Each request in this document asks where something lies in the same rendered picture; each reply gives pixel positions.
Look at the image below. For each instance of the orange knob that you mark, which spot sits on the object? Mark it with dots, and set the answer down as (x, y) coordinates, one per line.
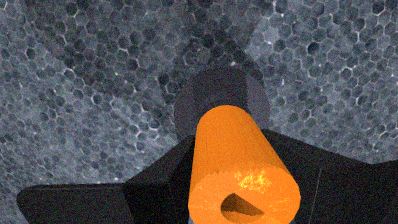
(237, 178)

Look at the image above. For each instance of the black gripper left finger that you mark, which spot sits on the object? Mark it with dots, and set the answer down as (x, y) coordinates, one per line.
(157, 195)

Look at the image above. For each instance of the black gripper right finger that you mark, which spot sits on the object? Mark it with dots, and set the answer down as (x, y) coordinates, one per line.
(335, 189)

